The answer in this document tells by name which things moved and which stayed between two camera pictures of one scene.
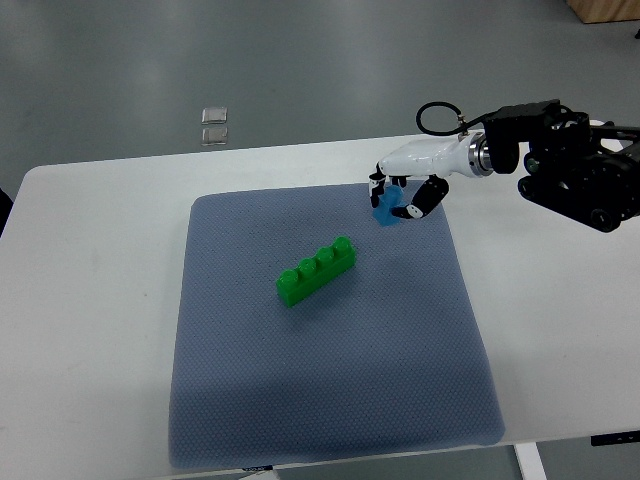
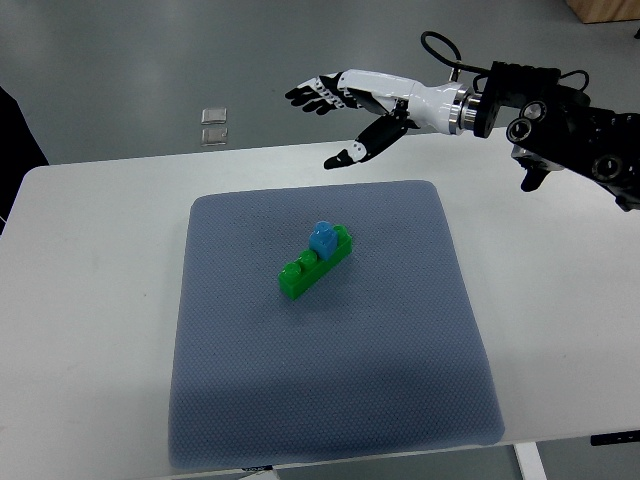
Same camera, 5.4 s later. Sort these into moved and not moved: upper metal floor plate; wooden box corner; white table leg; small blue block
Moved: small blue block
Not moved: wooden box corner; upper metal floor plate; white table leg
